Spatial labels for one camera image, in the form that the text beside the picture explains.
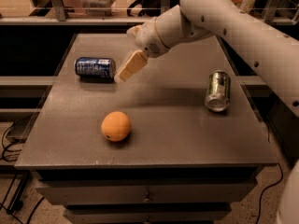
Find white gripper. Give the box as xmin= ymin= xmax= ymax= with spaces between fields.
xmin=114 ymin=17 xmax=169 ymax=82

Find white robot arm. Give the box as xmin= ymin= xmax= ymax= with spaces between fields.
xmin=116 ymin=0 xmax=299 ymax=116

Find blue pepsi can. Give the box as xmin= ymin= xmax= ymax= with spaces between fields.
xmin=74 ymin=57 xmax=116 ymax=79

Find green silver soda can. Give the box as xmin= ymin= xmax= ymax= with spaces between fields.
xmin=205 ymin=70 xmax=231 ymax=113

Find black bag behind railing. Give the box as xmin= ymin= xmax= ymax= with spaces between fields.
xmin=126 ymin=0 xmax=179 ymax=17

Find orange fruit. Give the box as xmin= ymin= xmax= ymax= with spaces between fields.
xmin=101 ymin=111 xmax=131 ymax=142

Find grey cabinet with drawers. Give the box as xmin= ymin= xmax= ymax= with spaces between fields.
xmin=16 ymin=34 xmax=277 ymax=224

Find metal railing shelf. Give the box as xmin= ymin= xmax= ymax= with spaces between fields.
xmin=0 ymin=0 xmax=298 ymax=25

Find round metal drawer knob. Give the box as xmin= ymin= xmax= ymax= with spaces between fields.
xmin=143 ymin=193 xmax=152 ymax=203

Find black floor cable right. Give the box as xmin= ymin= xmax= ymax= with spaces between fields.
xmin=254 ymin=133 xmax=284 ymax=224

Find black floor cables left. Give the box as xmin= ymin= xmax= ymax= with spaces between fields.
xmin=0 ymin=115 xmax=45 ymax=224

